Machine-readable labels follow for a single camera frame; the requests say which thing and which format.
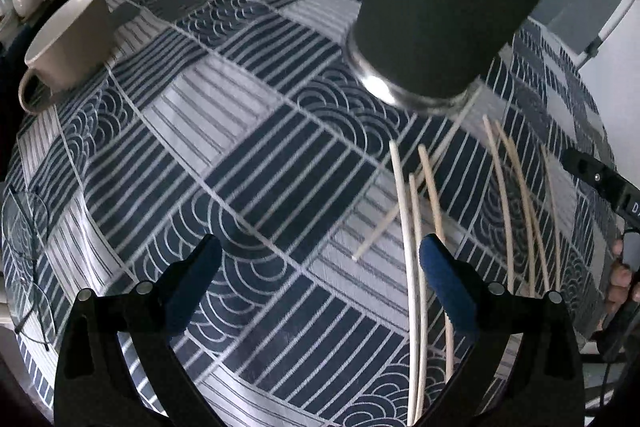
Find white chopstick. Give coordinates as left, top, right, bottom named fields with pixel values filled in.
left=389, top=141, right=422, bottom=427

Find bunch of wooden chopsticks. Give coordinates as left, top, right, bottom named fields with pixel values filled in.
left=351, top=84, right=566, bottom=415

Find wire-frame eyeglasses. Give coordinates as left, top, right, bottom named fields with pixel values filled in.
left=0, top=187, right=56, bottom=353

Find beige ceramic mug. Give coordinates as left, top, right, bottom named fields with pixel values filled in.
left=18, top=0, right=118, bottom=115

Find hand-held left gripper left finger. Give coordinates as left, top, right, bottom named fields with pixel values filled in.
left=54, top=234, right=223, bottom=427

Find blue patterned tablecloth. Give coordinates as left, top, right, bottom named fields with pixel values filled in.
left=0, top=0, right=618, bottom=427

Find white door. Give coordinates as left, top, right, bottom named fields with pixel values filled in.
left=575, top=0, right=640, bottom=70

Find person's right hand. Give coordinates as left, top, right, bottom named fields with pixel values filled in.
left=604, top=238, right=640, bottom=315

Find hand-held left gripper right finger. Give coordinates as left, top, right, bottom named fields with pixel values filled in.
left=419, top=233, right=586, bottom=427

